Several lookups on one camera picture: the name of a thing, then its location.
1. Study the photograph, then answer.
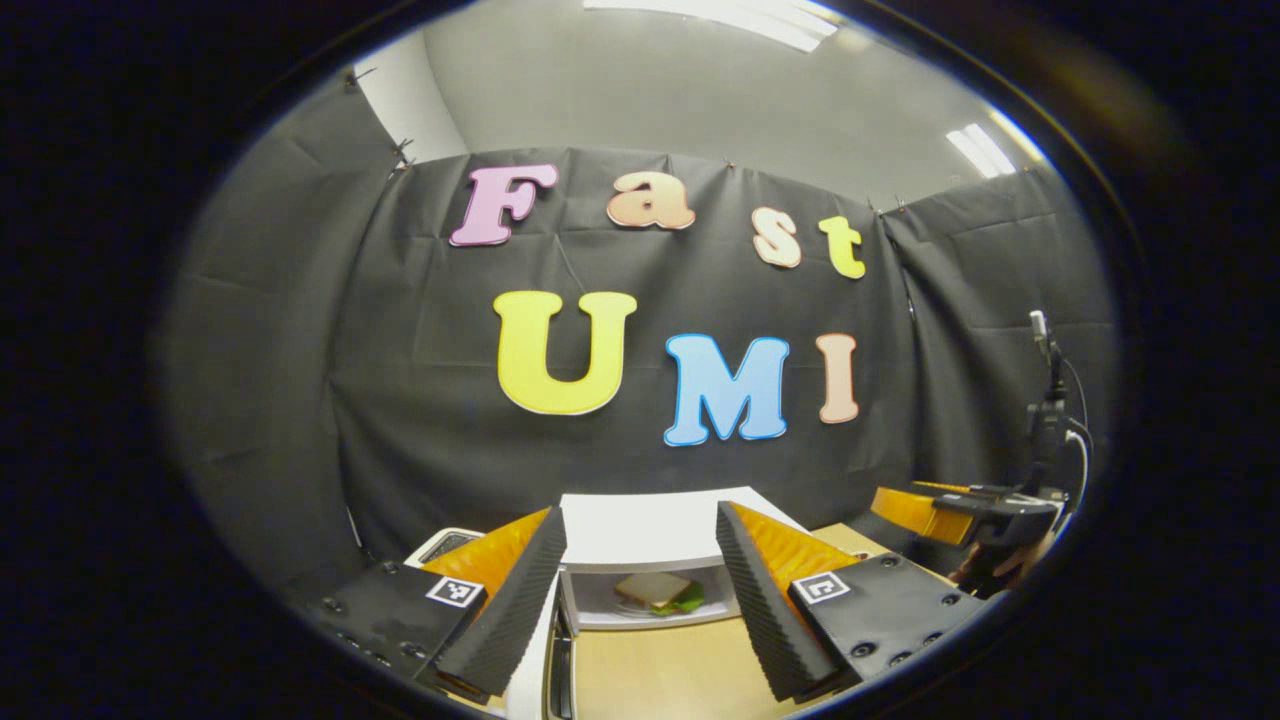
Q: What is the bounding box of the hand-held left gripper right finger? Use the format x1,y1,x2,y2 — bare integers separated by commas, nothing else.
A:
715,500,986,703

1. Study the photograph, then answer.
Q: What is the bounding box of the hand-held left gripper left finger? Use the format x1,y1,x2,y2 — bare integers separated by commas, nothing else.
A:
290,505,569,698

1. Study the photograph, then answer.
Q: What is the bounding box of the sandwich with green lettuce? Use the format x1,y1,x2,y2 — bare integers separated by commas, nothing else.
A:
613,572,706,617

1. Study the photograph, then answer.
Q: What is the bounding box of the white microwave oven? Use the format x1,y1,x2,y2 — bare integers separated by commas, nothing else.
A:
505,487,811,720

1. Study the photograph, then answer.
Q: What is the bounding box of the white toaster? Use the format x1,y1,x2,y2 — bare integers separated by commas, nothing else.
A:
405,527,486,569

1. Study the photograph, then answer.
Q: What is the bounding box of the black backdrop cloth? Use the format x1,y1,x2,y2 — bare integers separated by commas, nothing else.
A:
165,75,1121,601

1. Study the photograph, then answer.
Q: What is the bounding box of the small ceiling light panel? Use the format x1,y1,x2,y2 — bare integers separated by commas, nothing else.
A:
945,122,1018,179

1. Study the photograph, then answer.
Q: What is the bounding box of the large ceiling light panel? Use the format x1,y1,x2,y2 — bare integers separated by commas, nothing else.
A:
585,0,839,53

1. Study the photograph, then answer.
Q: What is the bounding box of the white cable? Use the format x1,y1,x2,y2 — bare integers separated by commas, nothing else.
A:
1062,355,1093,506

